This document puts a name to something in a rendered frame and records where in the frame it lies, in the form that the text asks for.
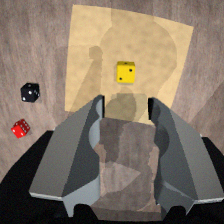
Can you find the yellow die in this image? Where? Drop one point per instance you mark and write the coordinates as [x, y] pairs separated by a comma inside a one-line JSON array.
[[125, 72]]

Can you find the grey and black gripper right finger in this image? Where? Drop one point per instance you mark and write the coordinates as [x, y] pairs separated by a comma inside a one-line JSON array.
[[190, 170]]

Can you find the red die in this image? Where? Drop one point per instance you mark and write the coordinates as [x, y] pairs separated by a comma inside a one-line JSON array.
[[20, 128]]

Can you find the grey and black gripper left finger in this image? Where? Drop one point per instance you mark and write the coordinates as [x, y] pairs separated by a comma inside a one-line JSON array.
[[61, 169]]

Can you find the tan mat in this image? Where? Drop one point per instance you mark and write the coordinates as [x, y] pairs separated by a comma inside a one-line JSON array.
[[100, 37]]

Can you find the black die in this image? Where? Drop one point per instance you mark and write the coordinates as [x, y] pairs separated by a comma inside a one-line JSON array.
[[30, 92]]

